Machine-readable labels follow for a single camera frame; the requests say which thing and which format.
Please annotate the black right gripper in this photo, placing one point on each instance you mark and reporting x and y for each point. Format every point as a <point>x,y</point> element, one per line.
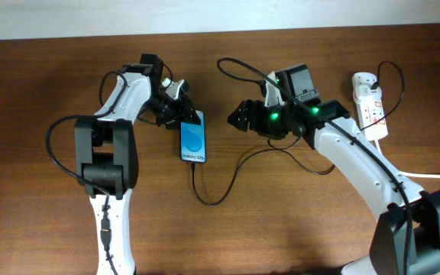
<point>256,124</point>

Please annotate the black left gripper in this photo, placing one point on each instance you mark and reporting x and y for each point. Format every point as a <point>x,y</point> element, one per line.
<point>181,113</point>

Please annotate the blue Galaxy smartphone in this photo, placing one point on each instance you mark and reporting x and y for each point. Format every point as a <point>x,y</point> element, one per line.
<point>192,141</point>

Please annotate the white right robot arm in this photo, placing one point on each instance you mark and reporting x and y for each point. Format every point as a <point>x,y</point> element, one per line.
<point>407,237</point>

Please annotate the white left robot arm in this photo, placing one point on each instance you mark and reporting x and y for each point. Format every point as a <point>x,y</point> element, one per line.
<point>107,157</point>

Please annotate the white charger plug adapter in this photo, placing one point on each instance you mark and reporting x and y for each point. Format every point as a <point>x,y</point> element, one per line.
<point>363,84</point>

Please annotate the white power strip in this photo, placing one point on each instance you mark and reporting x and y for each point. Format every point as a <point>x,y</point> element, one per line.
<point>369,112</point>

